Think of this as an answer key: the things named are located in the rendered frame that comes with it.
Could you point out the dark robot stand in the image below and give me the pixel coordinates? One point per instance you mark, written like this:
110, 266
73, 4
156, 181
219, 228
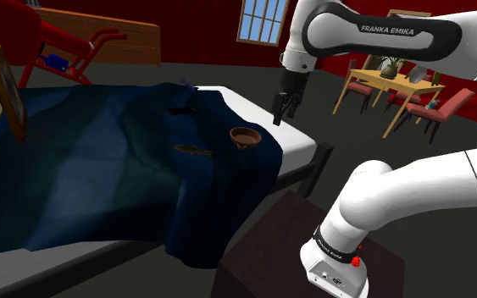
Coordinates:
271, 251

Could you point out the window with wooden frame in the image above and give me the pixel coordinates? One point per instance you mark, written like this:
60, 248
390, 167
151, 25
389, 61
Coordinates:
262, 20

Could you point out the wooden framed picture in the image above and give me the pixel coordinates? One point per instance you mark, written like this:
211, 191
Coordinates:
7, 93

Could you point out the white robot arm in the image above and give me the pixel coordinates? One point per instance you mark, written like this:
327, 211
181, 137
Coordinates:
395, 194

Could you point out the small purple object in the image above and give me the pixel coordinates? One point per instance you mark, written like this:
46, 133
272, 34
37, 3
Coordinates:
188, 83

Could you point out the wooden dining table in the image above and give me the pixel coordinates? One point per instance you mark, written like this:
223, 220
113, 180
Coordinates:
395, 84

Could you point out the bed with blue blanket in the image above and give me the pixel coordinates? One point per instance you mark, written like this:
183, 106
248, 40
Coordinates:
97, 165

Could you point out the brown fish figure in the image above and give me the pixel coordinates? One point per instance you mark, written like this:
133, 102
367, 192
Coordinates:
192, 150

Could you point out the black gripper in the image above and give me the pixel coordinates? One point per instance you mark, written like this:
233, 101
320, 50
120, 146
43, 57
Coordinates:
295, 83

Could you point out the red dining chair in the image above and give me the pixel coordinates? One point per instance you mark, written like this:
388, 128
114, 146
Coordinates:
407, 97
356, 87
438, 111

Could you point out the brown bowl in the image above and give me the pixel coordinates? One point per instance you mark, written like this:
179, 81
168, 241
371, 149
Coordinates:
245, 137

